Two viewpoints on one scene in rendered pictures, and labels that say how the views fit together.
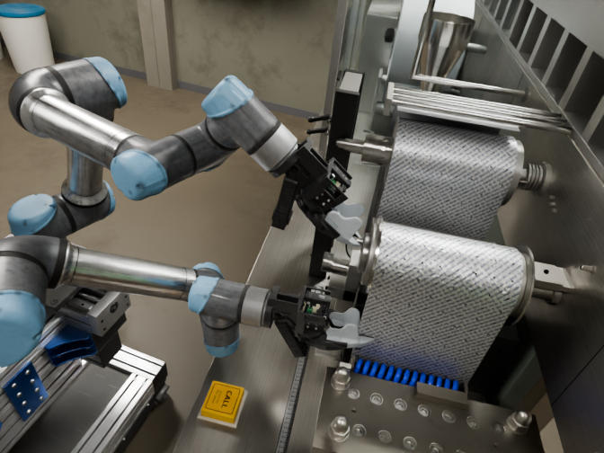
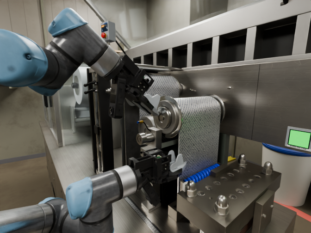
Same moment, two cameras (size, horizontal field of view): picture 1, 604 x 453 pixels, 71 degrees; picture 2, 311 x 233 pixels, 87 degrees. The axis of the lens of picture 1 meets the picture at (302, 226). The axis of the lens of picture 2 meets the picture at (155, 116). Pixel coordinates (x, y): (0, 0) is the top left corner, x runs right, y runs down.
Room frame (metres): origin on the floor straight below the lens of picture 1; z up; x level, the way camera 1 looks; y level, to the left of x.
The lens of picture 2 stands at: (0.22, 0.29, 1.36)
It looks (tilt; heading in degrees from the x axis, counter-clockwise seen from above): 10 degrees down; 315
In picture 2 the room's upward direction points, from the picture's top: straight up
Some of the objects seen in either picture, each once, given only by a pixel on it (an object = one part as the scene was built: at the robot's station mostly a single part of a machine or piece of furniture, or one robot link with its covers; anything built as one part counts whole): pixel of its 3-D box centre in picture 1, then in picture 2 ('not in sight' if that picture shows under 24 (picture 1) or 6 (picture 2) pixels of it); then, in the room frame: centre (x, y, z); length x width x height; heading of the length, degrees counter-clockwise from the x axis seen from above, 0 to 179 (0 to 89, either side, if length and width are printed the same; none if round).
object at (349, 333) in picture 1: (350, 333); (179, 162); (0.52, -0.12, 1.11); 0.09 x 0.03 x 0.06; 82
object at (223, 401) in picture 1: (223, 401); not in sight; (0.46, 0.12, 0.91); 0.07 x 0.07 x 0.02; 83
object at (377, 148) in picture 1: (377, 149); not in sight; (0.84, -0.14, 1.33); 0.06 x 0.06 x 0.06; 83
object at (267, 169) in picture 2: not in sight; (268, 167); (0.33, -0.42, 1.05); 0.04 x 0.04 x 0.04
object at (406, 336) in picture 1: (420, 341); (200, 150); (0.52, -0.25, 1.11); 0.23 x 0.01 x 0.18; 83
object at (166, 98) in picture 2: (373, 254); (166, 117); (0.59, -0.14, 1.25); 0.15 x 0.01 x 0.15; 173
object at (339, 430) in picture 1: (340, 425); (221, 203); (0.37, -0.11, 1.05); 0.04 x 0.04 x 0.04
